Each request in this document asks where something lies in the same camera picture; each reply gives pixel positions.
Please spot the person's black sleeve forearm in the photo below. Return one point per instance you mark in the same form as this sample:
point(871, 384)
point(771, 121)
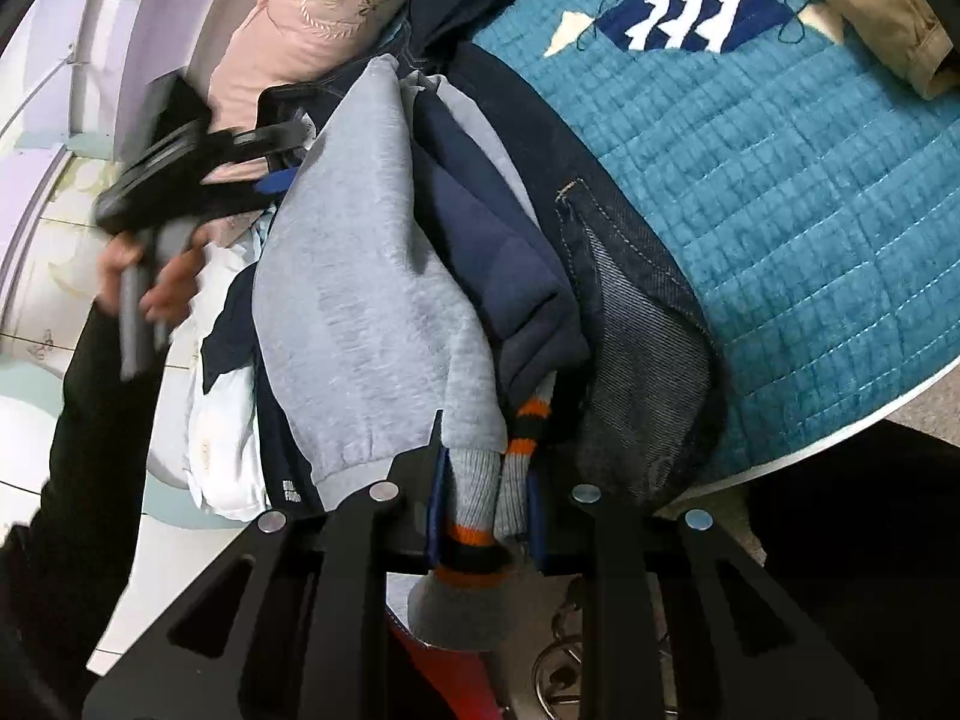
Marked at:
point(64, 572)

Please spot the pink pillow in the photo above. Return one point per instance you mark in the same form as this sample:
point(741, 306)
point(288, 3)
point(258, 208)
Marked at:
point(283, 42)

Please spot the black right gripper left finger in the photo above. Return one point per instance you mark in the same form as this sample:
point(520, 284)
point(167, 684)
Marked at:
point(291, 619)

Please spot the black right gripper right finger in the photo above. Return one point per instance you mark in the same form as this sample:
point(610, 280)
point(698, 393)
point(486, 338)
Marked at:
point(672, 619)

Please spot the navy grey sweatshirt orange stripes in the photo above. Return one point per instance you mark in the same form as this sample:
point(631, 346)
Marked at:
point(406, 293)

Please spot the teal quilted bed cover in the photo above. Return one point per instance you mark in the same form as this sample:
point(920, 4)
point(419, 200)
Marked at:
point(809, 197)

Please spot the lavender white headboard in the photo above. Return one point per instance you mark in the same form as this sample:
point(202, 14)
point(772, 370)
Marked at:
point(73, 79)

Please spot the tan garment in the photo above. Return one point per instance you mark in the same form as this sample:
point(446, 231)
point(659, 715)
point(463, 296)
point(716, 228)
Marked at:
point(909, 38)

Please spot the white duvet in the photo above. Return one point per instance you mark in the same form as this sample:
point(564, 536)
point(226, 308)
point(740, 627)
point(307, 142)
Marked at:
point(205, 445)

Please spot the dark denim jacket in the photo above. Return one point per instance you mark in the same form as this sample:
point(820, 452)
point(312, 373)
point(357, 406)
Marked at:
point(641, 413)

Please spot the person's left hand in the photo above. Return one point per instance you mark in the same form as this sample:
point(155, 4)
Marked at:
point(168, 302)

